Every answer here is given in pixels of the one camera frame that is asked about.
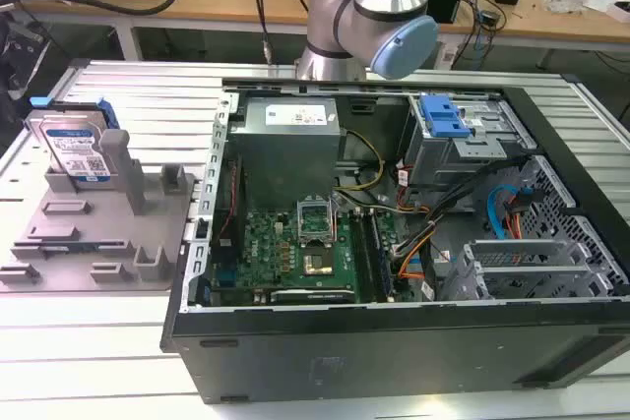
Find grey parts rack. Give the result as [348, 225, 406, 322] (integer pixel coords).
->
[0, 127, 199, 293]

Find chipset chip gold frame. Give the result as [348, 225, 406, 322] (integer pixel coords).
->
[301, 252, 337, 278]

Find silver drive cage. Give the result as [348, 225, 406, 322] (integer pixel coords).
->
[402, 92, 537, 191]

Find red thin wire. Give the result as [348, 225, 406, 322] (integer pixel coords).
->
[218, 153, 244, 244]

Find yellow black power wires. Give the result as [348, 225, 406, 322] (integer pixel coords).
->
[332, 129, 387, 193]

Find blue SATA wire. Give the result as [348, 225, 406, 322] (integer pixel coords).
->
[485, 184, 533, 244]

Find CPU socket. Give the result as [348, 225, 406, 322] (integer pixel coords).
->
[294, 195, 337, 247]

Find RAM slot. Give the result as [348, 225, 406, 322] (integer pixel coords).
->
[367, 210, 396, 302]
[349, 209, 378, 303]

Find grey power supply unit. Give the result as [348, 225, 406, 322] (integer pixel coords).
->
[226, 96, 342, 209]

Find orange SATA wire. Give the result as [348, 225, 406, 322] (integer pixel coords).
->
[504, 196, 532, 242]

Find thin black hanging cable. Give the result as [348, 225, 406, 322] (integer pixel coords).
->
[251, 0, 275, 67]

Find socket cover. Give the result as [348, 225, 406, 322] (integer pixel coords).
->
[296, 193, 334, 211]

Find green motherboard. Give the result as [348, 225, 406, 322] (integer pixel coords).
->
[210, 207, 395, 304]

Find black open PC case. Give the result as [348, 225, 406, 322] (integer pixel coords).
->
[159, 76, 630, 405]

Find blue drive bay latch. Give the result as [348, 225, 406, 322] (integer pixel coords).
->
[417, 92, 473, 140]

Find black graphics card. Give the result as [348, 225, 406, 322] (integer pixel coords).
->
[253, 287, 357, 305]

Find black wire bundle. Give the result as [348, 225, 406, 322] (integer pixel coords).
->
[393, 153, 533, 259]

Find silver disk bay bracket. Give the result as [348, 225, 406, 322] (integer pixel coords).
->
[442, 237, 616, 301]

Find hard disk in blue carrier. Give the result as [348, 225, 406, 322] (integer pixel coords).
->
[24, 96, 122, 184]

